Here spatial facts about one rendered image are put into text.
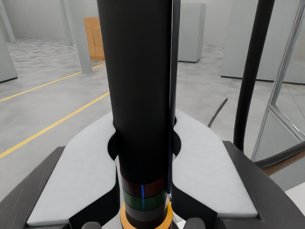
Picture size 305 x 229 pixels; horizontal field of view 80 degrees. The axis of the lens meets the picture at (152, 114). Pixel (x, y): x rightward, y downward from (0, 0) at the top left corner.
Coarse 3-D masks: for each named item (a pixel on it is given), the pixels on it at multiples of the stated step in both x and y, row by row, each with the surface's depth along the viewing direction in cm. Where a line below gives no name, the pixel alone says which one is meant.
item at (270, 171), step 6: (294, 156) 25; (300, 156) 25; (282, 162) 24; (288, 162) 24; (294, 162) 25; (264, 168) 23; (270, 168) 23; (276, 168) 23; (282, 168) 24; (270, 174) 23
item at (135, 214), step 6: (126, 204) 13; (162, 204) 13; (126, 210) 14; (132, 210) 13; (138, 210) 13; (150, 210) 13; (156, 210) 13; (162, 210) 13; (132, 216) 13; (138, 216) 13; (144, 216) 13; (150, 216) 13; (156, 216) 13
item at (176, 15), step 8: (176, 0) 7; (176, 8) 8; (176, 16) 8; (176, 24) 8; (176, 32) 8; (176, 40) 8; (176, 48) 8; (176, 56) 8; (176, 64) 9; (176, 72) 9; (176, 80) 9; (176, 88) 10; (168, 136) 11; (168, 144) 11; (168, 152) 11; (168, 160) 11; (168, 168) 12; (168, 176) 12; (168, 184) 12; (168, 192) 13
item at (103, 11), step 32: (128, 0) 7; (160, 0) 7; (128, 32) 7; (160, 32) 8; (128, 64) 8; (160, 64) 8; (128, 96) 9; (160, 96) 9; (128, 128) 10; (160, 128) 10; (128, 160) 11; (160, 160) 11; (160, 192) 12; (160, 224) 14
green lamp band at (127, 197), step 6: (126, 192) 12; (162, 192) 12; (126, 198) 13; (132, 198) 12; (138, 198) 12; (144, 198) 12; (150, 198) 12; (156, 198) 12; (162, 198) 13; (132, 204) 13; (138, 204) 12; (144, 204) 12; (150, 204) 12; (156, 204) 12
